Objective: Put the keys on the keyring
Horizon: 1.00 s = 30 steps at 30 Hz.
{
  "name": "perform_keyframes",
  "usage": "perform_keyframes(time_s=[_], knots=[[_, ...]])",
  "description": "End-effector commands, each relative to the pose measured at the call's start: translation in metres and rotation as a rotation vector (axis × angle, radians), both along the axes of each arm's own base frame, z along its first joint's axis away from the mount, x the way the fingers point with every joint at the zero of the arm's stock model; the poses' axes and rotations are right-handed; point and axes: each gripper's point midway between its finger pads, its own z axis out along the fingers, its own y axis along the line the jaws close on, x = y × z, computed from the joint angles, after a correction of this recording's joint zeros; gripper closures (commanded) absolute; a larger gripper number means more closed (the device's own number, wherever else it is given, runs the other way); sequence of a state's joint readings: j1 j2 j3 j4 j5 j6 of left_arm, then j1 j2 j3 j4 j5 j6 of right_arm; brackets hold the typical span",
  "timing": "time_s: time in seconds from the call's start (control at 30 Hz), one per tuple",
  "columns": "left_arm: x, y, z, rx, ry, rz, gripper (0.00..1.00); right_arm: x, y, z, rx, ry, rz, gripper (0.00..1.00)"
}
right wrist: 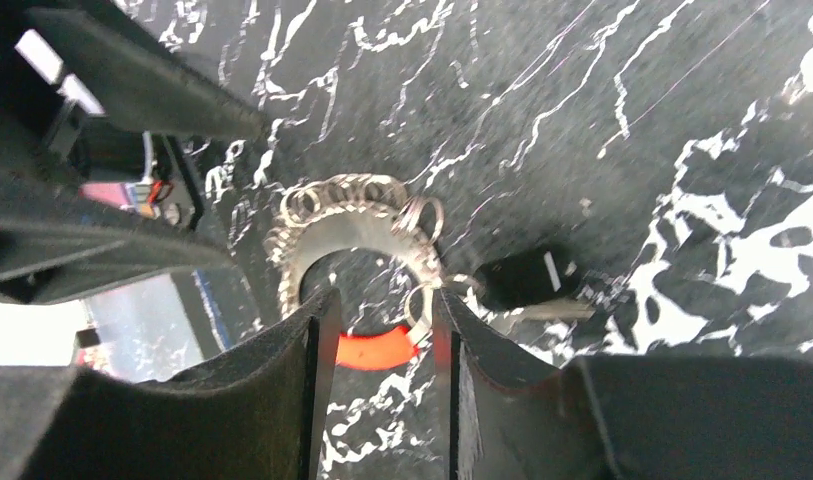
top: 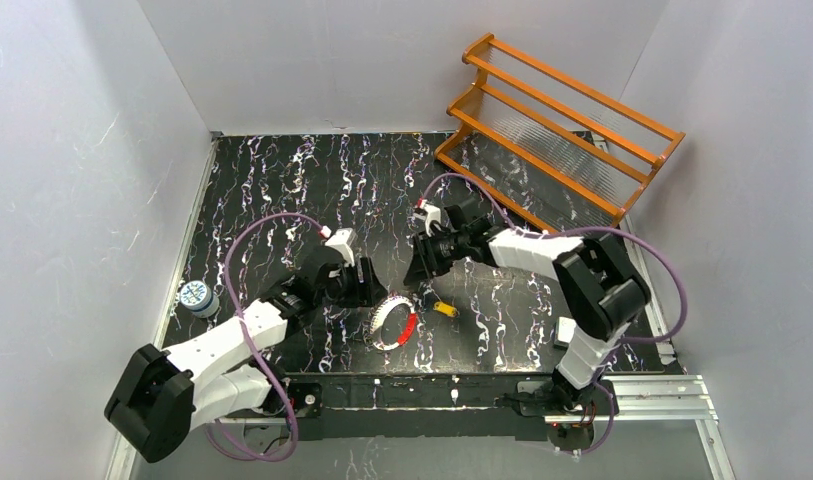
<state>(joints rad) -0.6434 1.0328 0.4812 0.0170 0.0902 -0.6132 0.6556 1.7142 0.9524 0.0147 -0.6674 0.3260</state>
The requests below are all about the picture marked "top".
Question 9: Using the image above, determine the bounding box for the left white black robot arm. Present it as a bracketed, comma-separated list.
[104, 247, 388, 463]

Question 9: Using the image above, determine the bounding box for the aluminium frame rail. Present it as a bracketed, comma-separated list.
[117, 374, 720, 425]

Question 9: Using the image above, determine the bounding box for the orange wooden rack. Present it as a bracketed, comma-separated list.
[435, 33, 685, 231]

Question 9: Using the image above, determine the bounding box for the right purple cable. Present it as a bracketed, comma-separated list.
[419, 172, 690, 455]

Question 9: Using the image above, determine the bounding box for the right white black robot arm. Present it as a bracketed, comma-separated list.
[403, 200, 651, 396]

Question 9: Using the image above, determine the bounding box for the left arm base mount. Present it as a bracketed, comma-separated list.
[251, 380, 323, 419]

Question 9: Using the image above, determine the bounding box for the purple cable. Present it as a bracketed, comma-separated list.
[204, 212, 331, 463]
[419, 172, 690, 455]

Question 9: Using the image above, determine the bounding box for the white red keyring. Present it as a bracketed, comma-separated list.
[365, 295, 418, 352]

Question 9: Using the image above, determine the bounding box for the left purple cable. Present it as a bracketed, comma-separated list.
[204, 212, 331, 463]

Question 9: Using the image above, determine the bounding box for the small blue white jar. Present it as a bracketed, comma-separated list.
[178, 280, 220, 318]

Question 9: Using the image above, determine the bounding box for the white box with red mark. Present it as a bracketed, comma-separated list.
[553, 317, 577, 350]

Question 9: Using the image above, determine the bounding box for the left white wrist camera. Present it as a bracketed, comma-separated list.
[319, 228, 357, 267]

